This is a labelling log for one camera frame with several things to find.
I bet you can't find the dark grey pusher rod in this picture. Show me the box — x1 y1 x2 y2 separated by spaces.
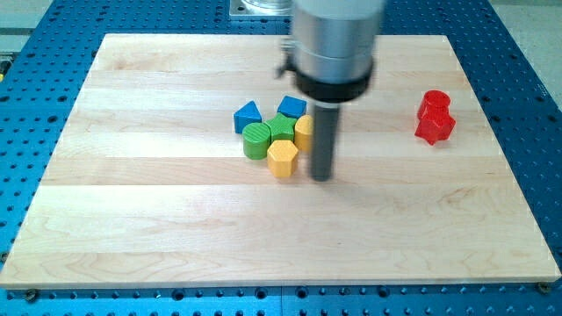
309 104 340 182

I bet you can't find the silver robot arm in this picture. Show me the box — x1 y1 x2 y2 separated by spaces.
277 0 386 182

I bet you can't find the yellow rounded block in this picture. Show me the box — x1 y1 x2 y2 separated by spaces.
294 115 313 153

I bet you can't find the blue cube block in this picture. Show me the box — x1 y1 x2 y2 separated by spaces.
277 96 306 119

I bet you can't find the green star block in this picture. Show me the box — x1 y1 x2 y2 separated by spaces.
264 112 297 143

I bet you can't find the yellow hexagon block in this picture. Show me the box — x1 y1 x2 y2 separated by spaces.
267 140 299 178

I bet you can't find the green cylinder block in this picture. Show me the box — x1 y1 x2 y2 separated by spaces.
242 123 270 160

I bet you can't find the blue triangle block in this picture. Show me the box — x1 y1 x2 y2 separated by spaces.
233 101 263 133

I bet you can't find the red star block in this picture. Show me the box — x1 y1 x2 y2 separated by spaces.
414 108 456 146

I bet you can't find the red cylinder block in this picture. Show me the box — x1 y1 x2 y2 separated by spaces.
417 90 450 119

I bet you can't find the wooden board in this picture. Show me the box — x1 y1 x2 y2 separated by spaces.
1 34 560 290

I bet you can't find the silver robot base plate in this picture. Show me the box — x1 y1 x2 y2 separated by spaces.
229 0 292 18

